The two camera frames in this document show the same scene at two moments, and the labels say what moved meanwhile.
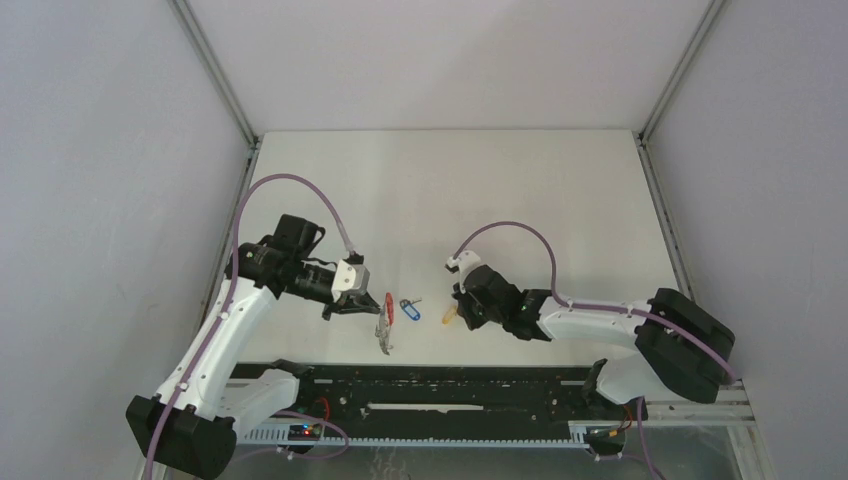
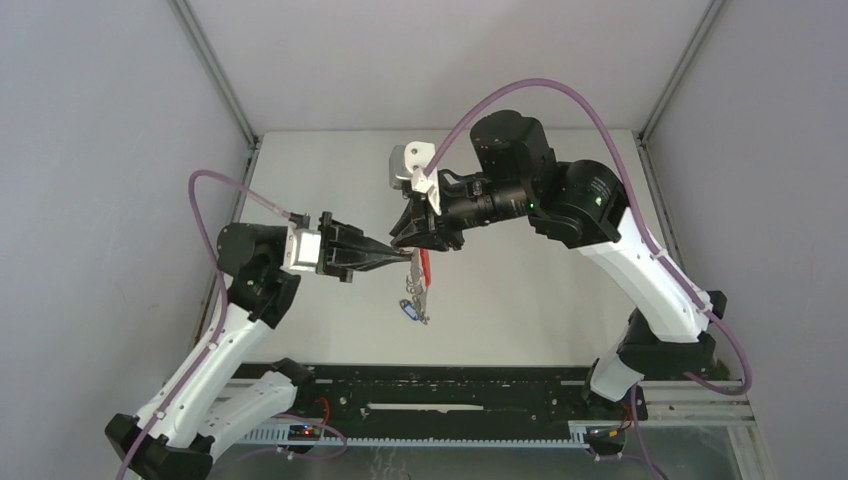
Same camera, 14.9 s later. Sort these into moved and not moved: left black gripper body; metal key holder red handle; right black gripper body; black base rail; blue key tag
Moved: right black gripper body; left black gripper body; metal key holder red handle
Not moved: black base rail; blue key tag
